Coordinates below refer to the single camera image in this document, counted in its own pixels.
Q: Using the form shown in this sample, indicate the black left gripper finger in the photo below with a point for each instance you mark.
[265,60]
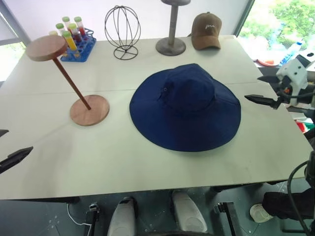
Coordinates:
[3,133]
[14,157]

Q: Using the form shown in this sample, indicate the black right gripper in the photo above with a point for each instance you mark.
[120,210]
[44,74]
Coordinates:
[285,86]

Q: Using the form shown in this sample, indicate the navy blue wide-brim hat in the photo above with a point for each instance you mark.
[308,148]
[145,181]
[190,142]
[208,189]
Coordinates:
[187,108]

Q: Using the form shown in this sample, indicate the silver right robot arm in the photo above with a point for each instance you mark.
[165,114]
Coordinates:
[308,96]

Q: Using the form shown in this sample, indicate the wooden round hat stand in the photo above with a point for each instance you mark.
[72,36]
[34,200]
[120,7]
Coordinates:
[46,48]

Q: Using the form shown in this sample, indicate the red bowl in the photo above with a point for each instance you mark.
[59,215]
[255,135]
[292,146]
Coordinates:
[267,63]

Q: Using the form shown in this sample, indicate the clear plastic bottle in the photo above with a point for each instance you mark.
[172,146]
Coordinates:
[292,51]

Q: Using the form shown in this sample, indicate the red and green box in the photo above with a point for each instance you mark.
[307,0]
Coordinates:
[305,126]

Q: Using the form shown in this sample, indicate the brown baseball cap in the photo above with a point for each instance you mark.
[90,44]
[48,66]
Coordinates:
[205,37]

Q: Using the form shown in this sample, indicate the black metal table leg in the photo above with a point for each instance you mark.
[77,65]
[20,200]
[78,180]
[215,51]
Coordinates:
[229,216]
[94,218]

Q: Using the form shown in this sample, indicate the pale-capped test tube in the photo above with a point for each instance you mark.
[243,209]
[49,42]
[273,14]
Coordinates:
[53,32]

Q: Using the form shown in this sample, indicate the green-capped test tube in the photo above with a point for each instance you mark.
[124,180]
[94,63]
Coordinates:
[66,19]
[68,39]
[78,23]
[73,29]
[59,26]

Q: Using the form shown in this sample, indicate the black trouser leg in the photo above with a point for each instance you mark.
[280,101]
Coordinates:
[285,202]

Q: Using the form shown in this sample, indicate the blue test tube rack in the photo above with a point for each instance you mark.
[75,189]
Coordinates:
[85,45]

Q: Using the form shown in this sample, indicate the white sneaker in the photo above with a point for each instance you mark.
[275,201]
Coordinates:
[261,213]

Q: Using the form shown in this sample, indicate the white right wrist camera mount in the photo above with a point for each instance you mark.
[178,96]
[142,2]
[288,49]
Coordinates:
[292,70]

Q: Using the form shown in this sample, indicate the grey pedestal hat stand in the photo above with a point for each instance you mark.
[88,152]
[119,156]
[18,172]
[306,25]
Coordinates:
[173,24]

